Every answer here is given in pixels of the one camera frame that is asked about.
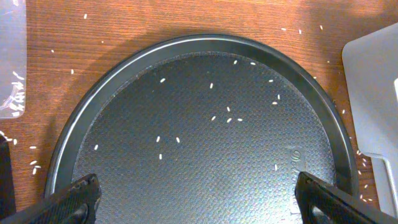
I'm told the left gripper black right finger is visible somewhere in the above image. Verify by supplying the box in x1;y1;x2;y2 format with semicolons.
295;172;397;224

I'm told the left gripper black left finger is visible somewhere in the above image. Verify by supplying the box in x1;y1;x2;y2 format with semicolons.
1;174;101;223

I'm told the grey dishwasher rack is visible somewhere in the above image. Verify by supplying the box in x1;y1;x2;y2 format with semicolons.
342;24;397;217

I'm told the black rectangular tray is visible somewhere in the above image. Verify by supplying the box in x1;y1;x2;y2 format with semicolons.
0;136;16;219

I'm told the round black tray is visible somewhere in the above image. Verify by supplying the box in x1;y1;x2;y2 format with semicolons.
45;35;359;223

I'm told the clear plastic bin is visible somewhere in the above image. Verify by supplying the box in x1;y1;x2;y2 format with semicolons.
0;0;27;119

